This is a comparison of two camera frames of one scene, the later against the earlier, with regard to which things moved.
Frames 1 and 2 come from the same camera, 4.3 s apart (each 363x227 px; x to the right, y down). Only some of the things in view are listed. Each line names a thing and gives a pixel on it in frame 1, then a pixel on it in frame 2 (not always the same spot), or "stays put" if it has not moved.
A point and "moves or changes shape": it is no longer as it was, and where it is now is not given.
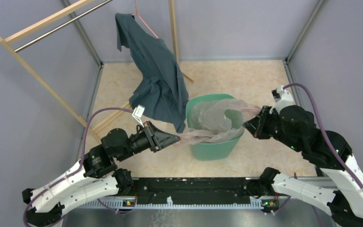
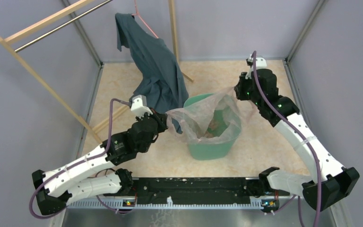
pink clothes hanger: [137, 14] stays put
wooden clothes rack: [93, 131] stays put
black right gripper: [256, 125] -> [238, 88]
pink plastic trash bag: [210, 124] moves or changes shape
